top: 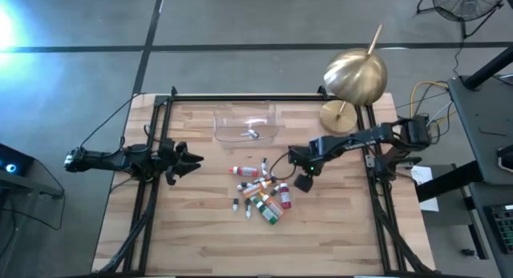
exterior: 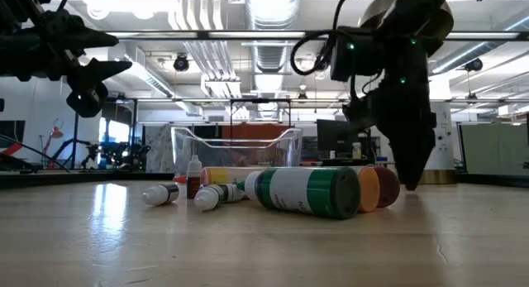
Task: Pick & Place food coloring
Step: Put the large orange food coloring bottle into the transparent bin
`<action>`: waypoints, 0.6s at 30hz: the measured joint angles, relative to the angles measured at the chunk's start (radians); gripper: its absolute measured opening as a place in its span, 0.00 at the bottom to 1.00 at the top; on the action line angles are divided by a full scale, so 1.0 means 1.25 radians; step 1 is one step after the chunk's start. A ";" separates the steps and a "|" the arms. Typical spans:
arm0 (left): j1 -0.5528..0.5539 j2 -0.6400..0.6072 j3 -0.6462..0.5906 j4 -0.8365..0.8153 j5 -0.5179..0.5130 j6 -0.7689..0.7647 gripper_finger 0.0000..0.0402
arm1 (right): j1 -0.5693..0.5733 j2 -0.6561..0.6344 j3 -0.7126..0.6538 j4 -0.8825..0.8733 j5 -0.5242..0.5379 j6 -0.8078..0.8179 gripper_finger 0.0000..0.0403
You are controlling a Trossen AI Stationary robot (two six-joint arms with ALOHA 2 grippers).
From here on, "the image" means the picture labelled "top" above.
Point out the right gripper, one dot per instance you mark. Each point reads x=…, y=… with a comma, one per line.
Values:
x=306, y=158

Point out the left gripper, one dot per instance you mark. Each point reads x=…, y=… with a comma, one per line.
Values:
x=169, y=158

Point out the small black dropper bottle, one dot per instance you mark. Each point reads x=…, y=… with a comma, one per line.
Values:
x=264, y=163
x=273, y=179
x=248, y=213
x=248, y=201
x=253, y=134
x=275, y=190

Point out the small dropper bottle red-black label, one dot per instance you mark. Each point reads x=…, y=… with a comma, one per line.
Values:
x=265, y=176

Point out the red-orange bottle orange tip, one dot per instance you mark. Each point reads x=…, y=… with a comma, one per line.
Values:
x=244, y=171

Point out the orange bottle yellow tip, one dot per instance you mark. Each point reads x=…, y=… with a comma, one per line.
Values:
x=273, y=206
x=252, y=190

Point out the small dark teal dropper bottle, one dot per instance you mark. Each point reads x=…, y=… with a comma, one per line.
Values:
x=244, y=186
x=235, y=204

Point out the green bottle green tip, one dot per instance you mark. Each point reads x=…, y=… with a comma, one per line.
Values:
x=266, y=214

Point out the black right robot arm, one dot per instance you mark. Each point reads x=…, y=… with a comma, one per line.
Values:
x=360, y=138

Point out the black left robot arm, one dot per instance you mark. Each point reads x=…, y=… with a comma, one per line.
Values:
x=104, y=159

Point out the clear plastic bin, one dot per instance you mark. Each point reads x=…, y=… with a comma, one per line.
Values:
x=224, y=122

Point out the brass table lamp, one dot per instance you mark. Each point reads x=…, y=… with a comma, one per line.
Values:
x=354, y=75

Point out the white paper sheet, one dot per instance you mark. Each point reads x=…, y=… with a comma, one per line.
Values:
x=425, y=176

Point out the black desk crossbar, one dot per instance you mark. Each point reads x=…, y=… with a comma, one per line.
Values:
x=449, y=182

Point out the black computer blue light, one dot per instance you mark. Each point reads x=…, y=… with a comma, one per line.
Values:
x=16, y=158

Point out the dark grey desk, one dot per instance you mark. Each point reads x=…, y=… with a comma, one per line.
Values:
x=481, y=109
x=481, y=214

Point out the small black floor object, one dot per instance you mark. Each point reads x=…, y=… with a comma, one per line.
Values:
x=468, y=252

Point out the black white-edged device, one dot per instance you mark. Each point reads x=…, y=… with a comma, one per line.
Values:
x=507, y=158

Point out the black slanted pole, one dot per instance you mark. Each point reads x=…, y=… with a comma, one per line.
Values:
x=489, y=67

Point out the black keyboard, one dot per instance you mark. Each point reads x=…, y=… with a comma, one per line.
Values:
x=503, y=230

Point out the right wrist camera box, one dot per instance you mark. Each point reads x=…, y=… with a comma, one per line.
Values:
x=303, y=183

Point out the black aluminium table frame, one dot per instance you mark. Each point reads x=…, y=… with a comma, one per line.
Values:
x=260, y=97

